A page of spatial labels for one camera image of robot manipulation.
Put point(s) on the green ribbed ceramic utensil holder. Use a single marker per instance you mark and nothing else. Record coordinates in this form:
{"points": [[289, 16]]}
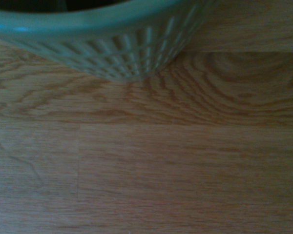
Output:
{"points": [[112, 31]]}

